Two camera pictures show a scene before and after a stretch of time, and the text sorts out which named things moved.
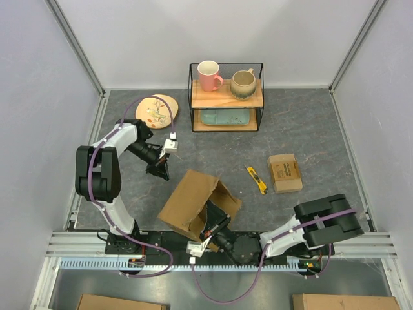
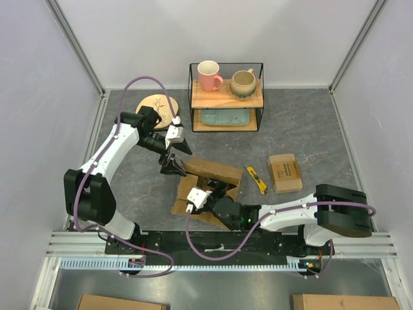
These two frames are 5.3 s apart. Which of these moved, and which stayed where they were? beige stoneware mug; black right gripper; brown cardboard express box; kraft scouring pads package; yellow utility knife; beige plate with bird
Moved: brown cardboard express box; black right gripper
Stayed: beige plate with bird; beige stoneware mug; yellow utility knife; kraft scouring pads package
